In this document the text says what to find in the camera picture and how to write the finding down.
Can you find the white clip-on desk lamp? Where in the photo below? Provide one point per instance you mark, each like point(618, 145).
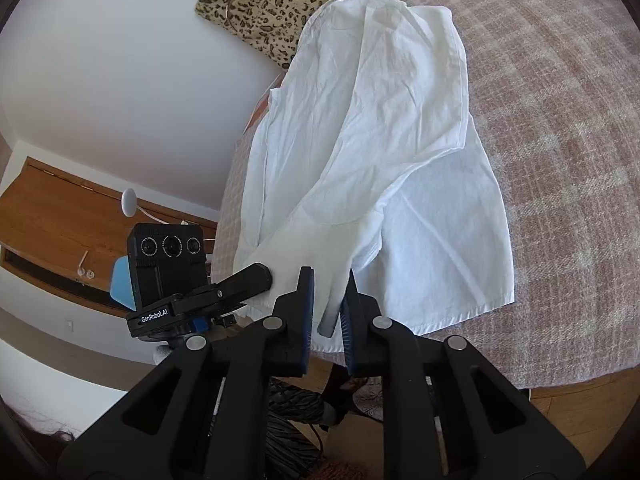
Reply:
point(129, 202)

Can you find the person's striped pants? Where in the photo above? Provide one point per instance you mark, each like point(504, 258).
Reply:
point(290, 440)

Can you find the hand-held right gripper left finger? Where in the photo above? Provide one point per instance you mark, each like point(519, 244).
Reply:
point(310, 305)

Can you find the light blue chair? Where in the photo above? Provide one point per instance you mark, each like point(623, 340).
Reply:
point(121, 285)

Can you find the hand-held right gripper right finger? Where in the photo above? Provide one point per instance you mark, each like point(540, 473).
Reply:
point(347, 320)

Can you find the pink plaid blanket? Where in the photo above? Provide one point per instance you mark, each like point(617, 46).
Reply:
point(550, 160)

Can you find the leopard print cushion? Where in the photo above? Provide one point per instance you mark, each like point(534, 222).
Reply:
point(260, 5)

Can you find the white long-sleeved shirt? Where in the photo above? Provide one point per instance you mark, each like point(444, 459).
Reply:
point(375, 135)

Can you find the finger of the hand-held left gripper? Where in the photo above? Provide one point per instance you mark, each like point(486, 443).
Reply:
point(247, 280)

